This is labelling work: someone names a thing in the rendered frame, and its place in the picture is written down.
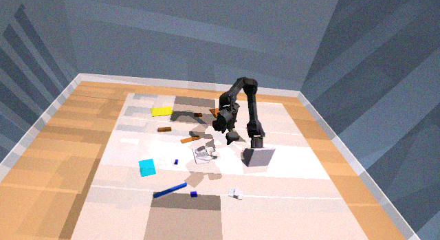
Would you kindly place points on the yellow rectangular bar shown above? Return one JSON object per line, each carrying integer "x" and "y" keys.
{"x": 161, "y": 111}

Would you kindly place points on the blue long bar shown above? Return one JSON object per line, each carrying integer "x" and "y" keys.
{"x": 170, "y": 190}

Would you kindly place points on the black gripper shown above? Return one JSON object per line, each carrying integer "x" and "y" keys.
{"x": 231, "y": 135}

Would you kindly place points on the cyan flat square plate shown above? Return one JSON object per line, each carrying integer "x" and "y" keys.
{"x": 147, "y": 167}

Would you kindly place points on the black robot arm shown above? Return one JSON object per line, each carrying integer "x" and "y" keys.
{"x": 228, "y": 113}

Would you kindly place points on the orange flat square plate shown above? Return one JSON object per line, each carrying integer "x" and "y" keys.
{"x": 214, "y": 112}

